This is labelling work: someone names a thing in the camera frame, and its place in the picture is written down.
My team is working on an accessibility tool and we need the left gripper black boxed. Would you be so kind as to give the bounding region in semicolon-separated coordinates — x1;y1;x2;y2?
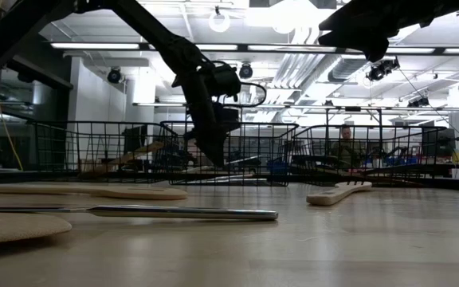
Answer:
180;65;241;169

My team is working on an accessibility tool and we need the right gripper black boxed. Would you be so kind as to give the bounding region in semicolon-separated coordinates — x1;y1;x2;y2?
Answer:
318;0;459;63

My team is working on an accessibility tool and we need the wooden slotted spoon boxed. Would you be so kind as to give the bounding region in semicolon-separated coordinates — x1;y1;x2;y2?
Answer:
0;183;189;202

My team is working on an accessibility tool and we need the black ceiling spotlight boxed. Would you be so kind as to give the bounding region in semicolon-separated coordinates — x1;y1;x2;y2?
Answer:
238;62;254;80
107;67;124;85

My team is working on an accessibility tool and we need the black monitor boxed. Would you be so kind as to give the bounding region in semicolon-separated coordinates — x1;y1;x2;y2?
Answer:
422;127;457;159
121;125;149;155

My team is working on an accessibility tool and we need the person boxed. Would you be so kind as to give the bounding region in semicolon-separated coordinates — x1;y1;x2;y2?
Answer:
328;124;365;169

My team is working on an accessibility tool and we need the round white ceiling lamp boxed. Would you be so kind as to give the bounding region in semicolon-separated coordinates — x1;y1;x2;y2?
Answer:
208;10;232;33

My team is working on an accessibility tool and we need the blue storage bin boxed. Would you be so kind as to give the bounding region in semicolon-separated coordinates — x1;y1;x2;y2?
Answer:
384;155;420;167

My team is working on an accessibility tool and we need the long ceiling light strip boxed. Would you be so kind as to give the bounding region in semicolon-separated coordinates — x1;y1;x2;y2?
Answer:
49;41;459;55

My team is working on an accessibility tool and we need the black ceiling camera rig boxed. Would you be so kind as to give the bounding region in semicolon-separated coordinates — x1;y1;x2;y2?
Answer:
366;57;402;83

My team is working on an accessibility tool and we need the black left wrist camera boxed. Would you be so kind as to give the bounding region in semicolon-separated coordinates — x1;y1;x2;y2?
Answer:
203;62;243;97

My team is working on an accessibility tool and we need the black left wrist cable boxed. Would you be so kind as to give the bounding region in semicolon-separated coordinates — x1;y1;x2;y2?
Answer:
229;81;269;109

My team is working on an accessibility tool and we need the yellow extension cable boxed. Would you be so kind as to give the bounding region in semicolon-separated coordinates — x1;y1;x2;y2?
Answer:
0;0;26;172

